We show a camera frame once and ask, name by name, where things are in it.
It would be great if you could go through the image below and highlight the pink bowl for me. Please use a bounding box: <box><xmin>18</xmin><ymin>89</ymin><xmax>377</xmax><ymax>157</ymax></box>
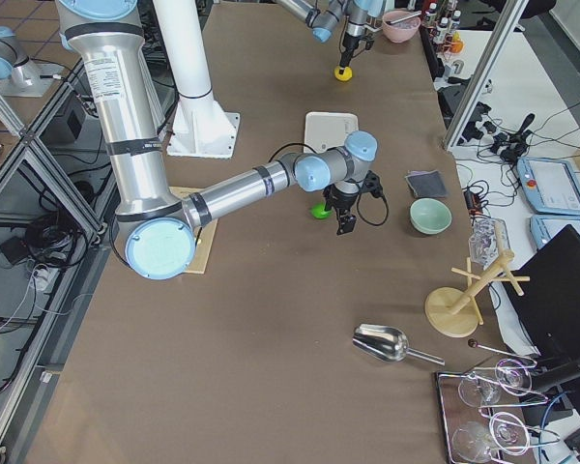
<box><xmin>382</xmin><ymin>11</ymin><xmax>421</xmax><ymax>44</ymax></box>

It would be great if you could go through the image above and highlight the green lime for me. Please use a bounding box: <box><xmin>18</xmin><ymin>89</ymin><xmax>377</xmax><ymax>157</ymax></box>
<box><xmin>309</xmin><ymin>203</ymin><xmax>332</xmax><ymax>220</ymax></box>

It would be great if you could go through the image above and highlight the black monitor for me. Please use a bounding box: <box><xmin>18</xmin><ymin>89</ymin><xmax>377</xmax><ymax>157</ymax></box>
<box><xmin>507</xmin><ymin>225</ymin><xmax>580</xmax><ymax>359</ymax></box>

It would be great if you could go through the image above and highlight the yellow lemon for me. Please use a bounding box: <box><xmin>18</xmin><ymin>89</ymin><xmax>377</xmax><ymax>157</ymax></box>
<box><xmin>333</xmin><ymin>66</ymin><xmax>353</xmax><ymax>82</ymax></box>

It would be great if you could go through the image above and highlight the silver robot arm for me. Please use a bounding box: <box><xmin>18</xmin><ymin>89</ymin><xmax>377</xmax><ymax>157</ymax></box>
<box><xmin>276</xmin><ymin>0</ymin><xmax>385</xmax><ymax>82</ymax></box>
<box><xmin>56</xmin><ymin>1</ymin><xmax>378</xmax><ymax>280</ymax></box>

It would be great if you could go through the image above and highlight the black wire rack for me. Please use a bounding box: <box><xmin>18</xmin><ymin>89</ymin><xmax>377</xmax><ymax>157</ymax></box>
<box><xmin>435</xmin><ymin>357</ymin><xmax>560</xmax><ymax>463</ymax></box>

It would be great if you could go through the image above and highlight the grey folded cloth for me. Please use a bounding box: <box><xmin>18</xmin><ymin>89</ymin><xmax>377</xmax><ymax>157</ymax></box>
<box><xmin>405</xmin><ymin>170</ymin><xmax>449</xmax><ymax>199</ymax></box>

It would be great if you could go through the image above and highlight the metal scoop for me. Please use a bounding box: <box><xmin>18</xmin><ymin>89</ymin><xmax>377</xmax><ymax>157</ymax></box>
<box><xmin>352</xmin><ymin>323</ymin><xmax>445</xmax><ymax>366</ymax></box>

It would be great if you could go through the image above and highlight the green ceramic bowl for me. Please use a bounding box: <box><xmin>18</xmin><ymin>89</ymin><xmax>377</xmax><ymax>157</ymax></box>
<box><xmin>410</xmin><ymin>198</ymin><xmax>452</xmax><ymax>235</ymax></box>

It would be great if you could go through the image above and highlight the clear glass cup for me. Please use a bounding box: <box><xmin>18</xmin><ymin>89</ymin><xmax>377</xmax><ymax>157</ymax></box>
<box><xmin>469</xmin><ymin>218</ymin><xmax>510</xmax><ymax>268</ymax></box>

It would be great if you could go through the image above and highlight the bamboo cutting board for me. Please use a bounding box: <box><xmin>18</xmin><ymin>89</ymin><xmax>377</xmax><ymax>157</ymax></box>
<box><xmin>167</xmin><ymin>186</ymin><xmax>219</xmax><ymax>276</ymax></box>

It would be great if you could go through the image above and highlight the wooden cup stand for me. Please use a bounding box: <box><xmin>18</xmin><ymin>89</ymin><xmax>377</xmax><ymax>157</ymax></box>
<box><xmin>424</xmin><ymin>249</ymin><xmax>530</xmax><ymax>337</ymax></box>

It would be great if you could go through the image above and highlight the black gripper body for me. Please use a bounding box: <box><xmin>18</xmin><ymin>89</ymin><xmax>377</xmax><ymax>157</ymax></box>
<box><xmin>342</xmin><ymin>21</ymin><xmax>363</xmax><ymax>54</ymax></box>
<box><xmin>323</xmin><ymin>182</ymin><xmax>361</xmax><ymax>218</ymax></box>

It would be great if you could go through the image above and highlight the blue teach pendant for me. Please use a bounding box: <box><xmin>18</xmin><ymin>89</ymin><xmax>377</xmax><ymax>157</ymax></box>
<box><xmin>516</xmin><ymin>157</ymin><xmax>580</xmax><ymax>216</ymax></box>

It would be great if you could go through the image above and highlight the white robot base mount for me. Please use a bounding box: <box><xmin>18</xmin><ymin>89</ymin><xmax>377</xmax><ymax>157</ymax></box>
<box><xmin>154</xmin><ymin>0</ymin><xmax>240</xmax><ymax>159</ymax></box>

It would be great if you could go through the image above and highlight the beige rabbit tray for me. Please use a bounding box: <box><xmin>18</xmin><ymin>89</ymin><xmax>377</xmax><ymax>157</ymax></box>
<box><xmin>304</xmin><ymin>111</ymin><xmax>359</xmax><ymax>153</ymax></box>

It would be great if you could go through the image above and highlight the wine glass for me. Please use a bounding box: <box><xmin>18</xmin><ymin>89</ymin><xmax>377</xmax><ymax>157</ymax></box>
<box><xmin>458</xmin><ymin>359</ymin><xmax>532</xmax><ymax>407</ymax></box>
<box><xmin>451</xmin><ymin>412</ymin><xmax>530</xmax><ymax>463</ymax></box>

